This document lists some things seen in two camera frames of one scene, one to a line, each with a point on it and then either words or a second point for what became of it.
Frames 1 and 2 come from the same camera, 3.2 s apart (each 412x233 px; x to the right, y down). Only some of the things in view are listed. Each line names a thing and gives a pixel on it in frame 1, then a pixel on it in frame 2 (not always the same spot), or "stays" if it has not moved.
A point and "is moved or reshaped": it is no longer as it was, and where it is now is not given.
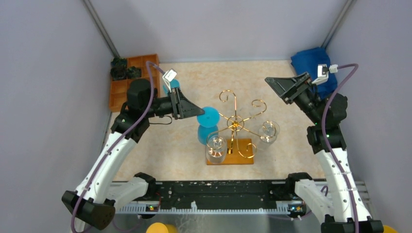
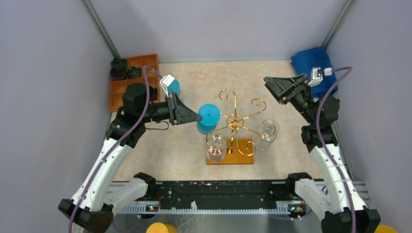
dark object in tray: [120, 71] stays
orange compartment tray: [119, 89] stays
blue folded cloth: [307, 60] stays
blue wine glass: [174, 83] stays
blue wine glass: [208, 123] is moved or reshaped
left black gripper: [175, 104] to [173, 109]
